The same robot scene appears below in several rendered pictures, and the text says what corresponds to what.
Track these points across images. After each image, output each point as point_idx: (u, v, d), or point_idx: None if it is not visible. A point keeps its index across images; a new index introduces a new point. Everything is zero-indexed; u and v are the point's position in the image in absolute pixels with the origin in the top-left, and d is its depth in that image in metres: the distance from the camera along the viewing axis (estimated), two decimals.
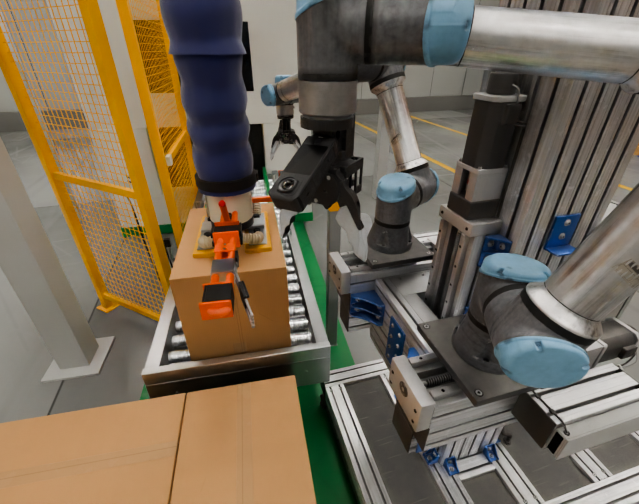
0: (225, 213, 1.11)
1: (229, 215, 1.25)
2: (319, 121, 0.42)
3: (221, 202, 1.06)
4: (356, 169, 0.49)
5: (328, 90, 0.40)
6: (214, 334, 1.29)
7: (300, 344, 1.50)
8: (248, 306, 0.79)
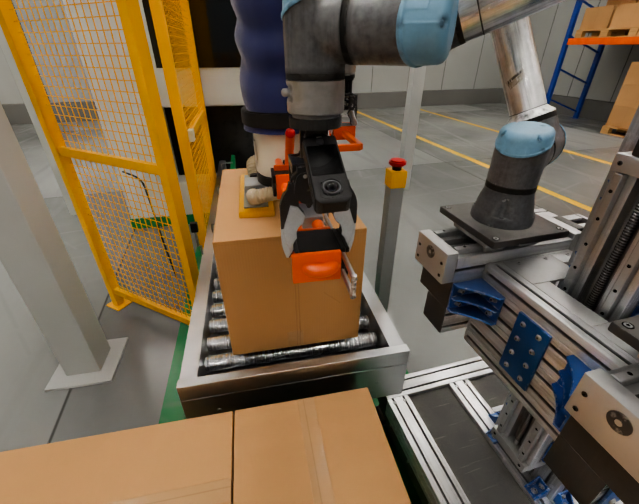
0: (291, 150, 0.81)
1: None
2: (326, 120, 0.42)
3: (290, 130, 0.76)
4: None
5: (335, 89, 0.41)
6: (265, 319, 0.99)
7: (362, 347, 1.23)
8: (348, 263, 0.48)
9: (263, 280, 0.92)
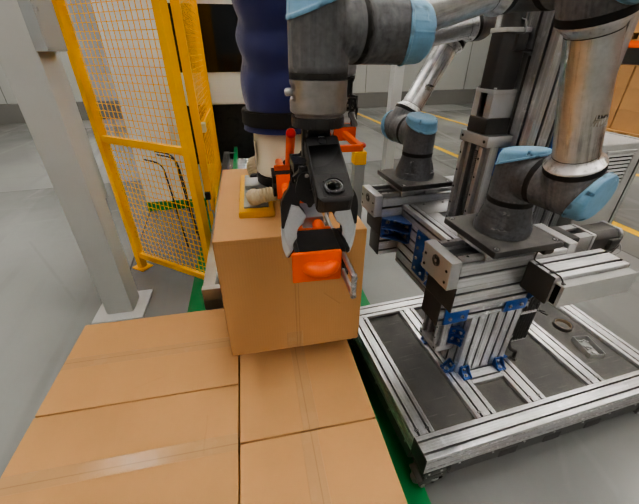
0: (291, 150, 0.81)
1: None
2: (329, 120, 0.43)
3: (291, 130, 0.75)
4: None
5: (338, 89, 0.41)
6: (265, 319, 0.99)
7: None
8: (348, 263, 0.48)
9: (263, 280, 0.91)
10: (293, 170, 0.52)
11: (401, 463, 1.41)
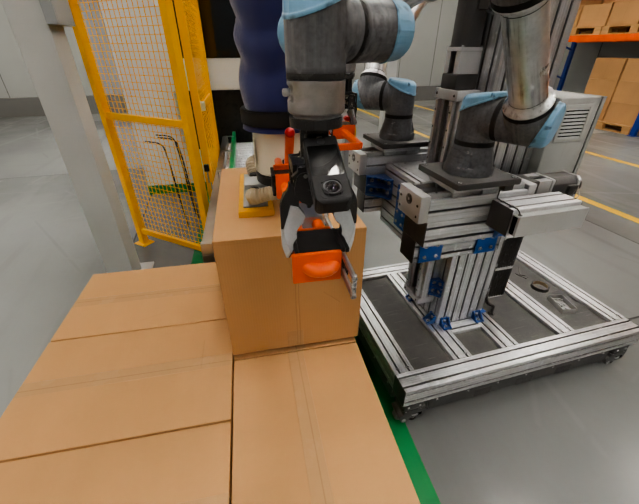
0: (291, 149, 0.81)
1: None
2: (327, 120, 0.42)
3: (290, 129, 0.75)
4: None
5: (336, 89, 0.41)
6: (265, 318, 0.99)
7: None
8: (348, 263, 0.48)
9: (263, 279, 0.92)
10: None
11: (385, 404, 1.52)
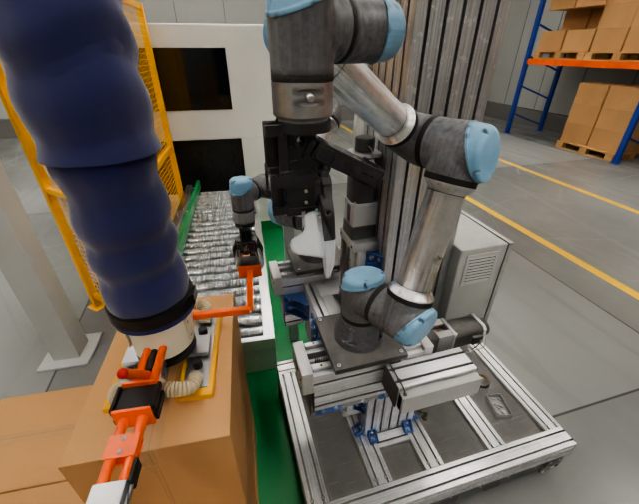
0: (132, 378, 0.77)
1: (152, 354, 0.92)
2: (327, 117, 0.44)
3: (120, 374, 0.72)
4: None
5: None
6: None
7: None
8: None
9: None
10: (285, 191, 0.44)
11: None
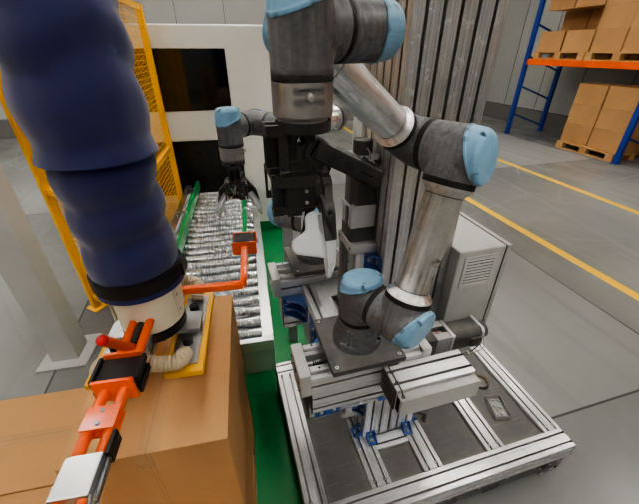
0: (114, 347, 0.72)
1: (138, 327, 0.86)
2: (327, 117, 0.44)
3: (99, 340, 0.66)
4: None
5: None
6: None
7: None
8: None
9: (122, 488, 0.88)
10: (286, 191, 0.44)
11: None
